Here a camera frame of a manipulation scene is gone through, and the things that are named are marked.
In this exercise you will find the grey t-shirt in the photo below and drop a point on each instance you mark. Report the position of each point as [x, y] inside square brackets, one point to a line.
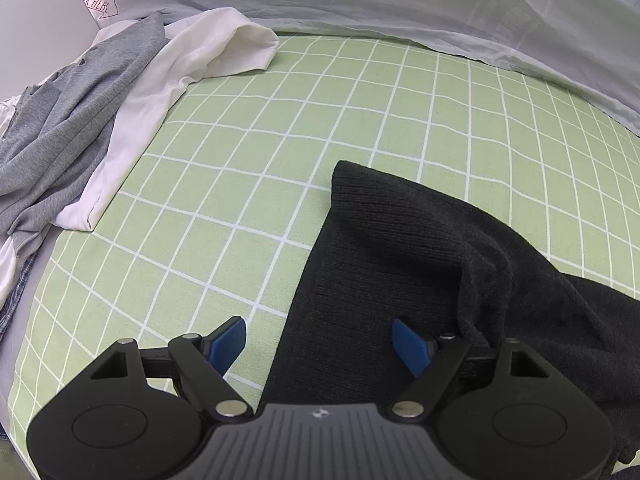
[65, 125]

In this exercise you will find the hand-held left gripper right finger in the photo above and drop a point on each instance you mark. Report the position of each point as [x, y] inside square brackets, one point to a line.
[410, 347]

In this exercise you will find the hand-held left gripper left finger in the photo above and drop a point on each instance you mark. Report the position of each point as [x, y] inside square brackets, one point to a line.
[227, 345]

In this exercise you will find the black knit sweater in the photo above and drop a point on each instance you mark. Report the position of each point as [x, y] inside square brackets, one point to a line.
[400, 260]

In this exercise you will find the blue plaid shirt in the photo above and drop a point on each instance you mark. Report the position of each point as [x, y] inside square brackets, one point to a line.
[15, 310]

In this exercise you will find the white shirt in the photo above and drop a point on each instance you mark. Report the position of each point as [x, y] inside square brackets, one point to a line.
[200, 45]
[7, 270]

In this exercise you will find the green checked bed sheet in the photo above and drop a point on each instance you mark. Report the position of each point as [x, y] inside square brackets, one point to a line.
[250, 135]

